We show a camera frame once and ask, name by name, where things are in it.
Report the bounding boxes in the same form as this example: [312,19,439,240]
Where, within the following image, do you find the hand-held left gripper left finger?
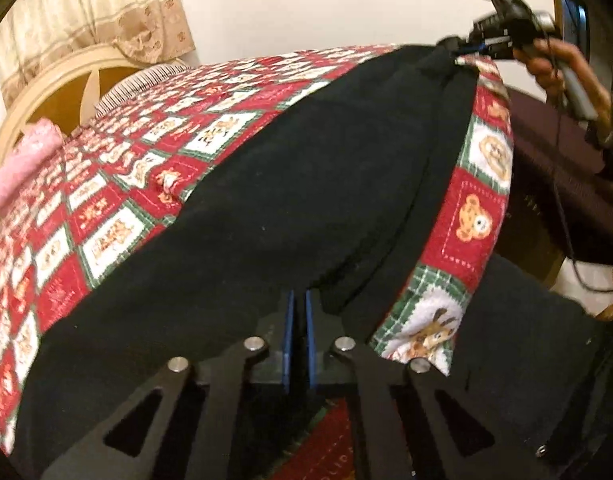
[39,290,300,480]

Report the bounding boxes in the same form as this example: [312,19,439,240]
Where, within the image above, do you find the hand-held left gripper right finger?
[304,290,567,480]

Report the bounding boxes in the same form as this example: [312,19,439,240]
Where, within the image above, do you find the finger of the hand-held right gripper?
[437,34,489,67]

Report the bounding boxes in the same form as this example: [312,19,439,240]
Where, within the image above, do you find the black pants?
[9,44,479,480]

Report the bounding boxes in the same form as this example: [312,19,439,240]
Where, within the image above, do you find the person's right forearm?
[583,67,613,181]

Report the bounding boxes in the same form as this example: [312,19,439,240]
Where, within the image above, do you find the person's right hand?
[512,39,593,107]

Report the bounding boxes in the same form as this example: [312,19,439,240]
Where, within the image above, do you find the dark framed screen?
[546,0,594,56]

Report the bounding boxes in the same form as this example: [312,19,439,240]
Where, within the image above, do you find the dark brown cabinet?
[491,85,613,291]

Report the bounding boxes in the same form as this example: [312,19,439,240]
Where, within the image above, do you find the person's black clothing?
[371,255,613,480]

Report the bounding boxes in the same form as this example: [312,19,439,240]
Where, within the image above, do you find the red printed bear blanket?
[0,42,514,480]

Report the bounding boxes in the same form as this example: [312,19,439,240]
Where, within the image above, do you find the striped pillow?
[94,62,192,116]

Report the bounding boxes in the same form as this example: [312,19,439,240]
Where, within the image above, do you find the pink pillow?
[0,119,63,211]

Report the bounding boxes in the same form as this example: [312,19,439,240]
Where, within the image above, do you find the cream wooden headboard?
[0,42,187,196]

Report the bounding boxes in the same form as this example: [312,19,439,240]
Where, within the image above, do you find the beige patterned curtain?
[0,0,197,111]

